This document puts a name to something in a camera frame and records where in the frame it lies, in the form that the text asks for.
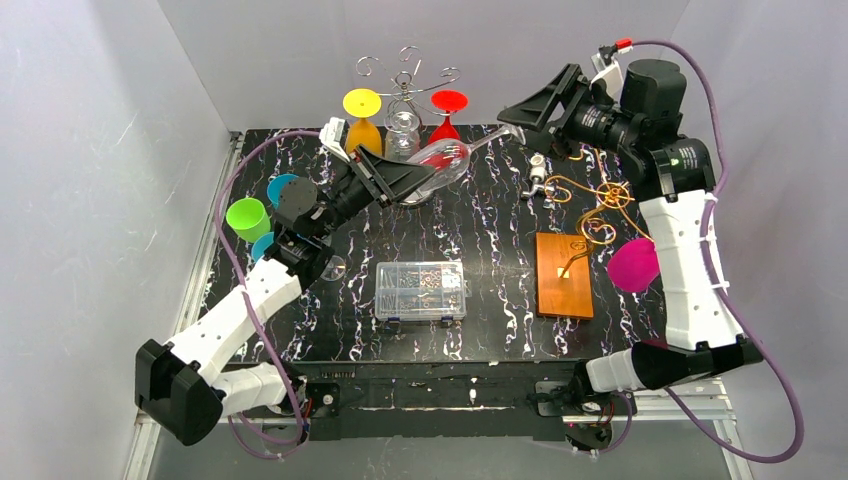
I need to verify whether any clear plastic screw box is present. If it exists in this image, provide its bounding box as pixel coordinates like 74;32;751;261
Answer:
374;261;467;322

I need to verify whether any red plastic wine glass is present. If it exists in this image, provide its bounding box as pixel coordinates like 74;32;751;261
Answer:
428;89;469;144

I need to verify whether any yellow plastic wine glass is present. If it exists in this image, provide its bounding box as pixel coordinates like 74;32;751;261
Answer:
343;88;383;156

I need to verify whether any silver wire glass rack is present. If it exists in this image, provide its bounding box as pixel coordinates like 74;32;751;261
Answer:
355;45;461;133

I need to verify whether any pink plastic wine glass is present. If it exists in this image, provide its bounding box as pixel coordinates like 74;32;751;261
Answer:
607;238;660;293

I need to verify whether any orange wooden rack base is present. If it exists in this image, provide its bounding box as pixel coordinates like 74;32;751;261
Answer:
535;232;594;320

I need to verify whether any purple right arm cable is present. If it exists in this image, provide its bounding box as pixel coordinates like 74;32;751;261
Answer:
596;39;806;465

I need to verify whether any gold wire glass rack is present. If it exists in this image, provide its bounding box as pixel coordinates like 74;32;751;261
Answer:
543;145;652;279

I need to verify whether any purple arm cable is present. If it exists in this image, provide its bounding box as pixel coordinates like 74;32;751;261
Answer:
213;129;326;462
596;39;806;465

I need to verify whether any clear glass wine glass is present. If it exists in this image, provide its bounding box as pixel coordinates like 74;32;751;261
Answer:
407;124;525;195
320;255;347;282

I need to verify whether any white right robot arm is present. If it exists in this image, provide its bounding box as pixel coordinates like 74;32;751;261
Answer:
497;39;763;407

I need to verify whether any small silver metal fixture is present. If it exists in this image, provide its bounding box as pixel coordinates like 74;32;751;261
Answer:
520;153;547;200

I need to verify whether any clear glass on silver rack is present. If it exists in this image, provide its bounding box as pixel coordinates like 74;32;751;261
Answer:
384;111;420;161

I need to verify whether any green plastic wine glass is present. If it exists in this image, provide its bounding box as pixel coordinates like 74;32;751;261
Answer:
225;197;271;243

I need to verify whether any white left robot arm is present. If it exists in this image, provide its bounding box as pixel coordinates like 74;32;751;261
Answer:
134;117;436;446

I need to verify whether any blue plastic wine glass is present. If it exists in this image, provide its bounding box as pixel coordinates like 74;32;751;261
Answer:
266;173;298;209
251;232;274;263

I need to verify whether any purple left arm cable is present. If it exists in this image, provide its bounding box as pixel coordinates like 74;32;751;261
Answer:
213;129;326;462

